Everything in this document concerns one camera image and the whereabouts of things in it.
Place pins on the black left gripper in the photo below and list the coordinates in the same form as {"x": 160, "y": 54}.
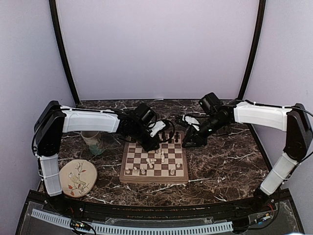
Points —
{"x": 154, "y": 143}

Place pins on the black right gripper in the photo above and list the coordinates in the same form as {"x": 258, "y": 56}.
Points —
{"x": 191, "y": 136}

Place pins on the wooden chess board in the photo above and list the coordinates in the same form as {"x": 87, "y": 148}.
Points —
{"x": 156, "y": 162}

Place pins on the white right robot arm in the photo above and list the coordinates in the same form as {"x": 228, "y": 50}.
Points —
{"x": 285, "y": 132}

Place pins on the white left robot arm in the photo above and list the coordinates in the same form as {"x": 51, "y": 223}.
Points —
{"x": 58, "y": 124}

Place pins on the black chess rook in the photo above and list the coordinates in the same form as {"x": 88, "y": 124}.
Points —
{"x": 176, "y": 137}

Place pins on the floral ceramic mug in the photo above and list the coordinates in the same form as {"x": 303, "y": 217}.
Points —
{"x": 93, "y": 140}

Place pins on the bird painted ceramic plate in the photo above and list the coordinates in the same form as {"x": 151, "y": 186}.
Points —
{"x": 78, "y": 178}

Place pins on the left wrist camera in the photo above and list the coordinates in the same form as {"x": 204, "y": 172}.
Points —
{"x": 155, "y": 128}

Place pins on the black front rail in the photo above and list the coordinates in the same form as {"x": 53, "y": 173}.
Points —
{"x": 131, "y": 211}

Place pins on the grey slotted cable duct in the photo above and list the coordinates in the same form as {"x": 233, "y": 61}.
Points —
{"x": 116, "y": 226}

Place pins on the left black frame post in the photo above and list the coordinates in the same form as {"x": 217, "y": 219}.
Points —
{"x": 62, "y": 50}

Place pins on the black frame post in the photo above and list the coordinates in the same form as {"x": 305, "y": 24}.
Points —
{"x": 62, "y": 50}
{"x": 253, "y": 49}

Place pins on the right black frame post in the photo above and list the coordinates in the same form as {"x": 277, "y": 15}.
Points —
{"x": 253, "y": 49}

